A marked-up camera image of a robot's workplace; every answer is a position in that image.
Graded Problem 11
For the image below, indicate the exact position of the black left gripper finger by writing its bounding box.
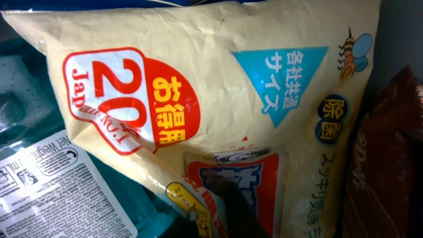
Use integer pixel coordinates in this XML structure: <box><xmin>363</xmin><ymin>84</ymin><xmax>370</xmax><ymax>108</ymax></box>
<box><xmin>165</xmin><ymin>182</ymin><xmax>270</xmax><ymax>237</ymax></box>

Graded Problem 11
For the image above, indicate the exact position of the cream yellow snack bag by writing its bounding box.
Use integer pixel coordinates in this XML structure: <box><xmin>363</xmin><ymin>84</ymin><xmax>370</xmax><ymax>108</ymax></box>
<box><xmin>2</xmin><ymin>0</ymin><xmax>381</xmax><ymax>237</ymax></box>

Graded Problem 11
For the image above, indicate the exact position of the red snack packet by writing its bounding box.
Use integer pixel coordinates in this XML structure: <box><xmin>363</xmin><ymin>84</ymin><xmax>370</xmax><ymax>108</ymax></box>
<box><xmin>342</xmin><ymin>67</ymin><xmax>422</xmax><ymax>237</ymax></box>

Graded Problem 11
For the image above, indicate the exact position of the teal blister pack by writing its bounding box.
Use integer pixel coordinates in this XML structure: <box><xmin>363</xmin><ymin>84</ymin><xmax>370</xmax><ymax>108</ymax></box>
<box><xmin>0</xmin><ymin>38</ymin><xmax>179</xmax><ymax>238</ymax></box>

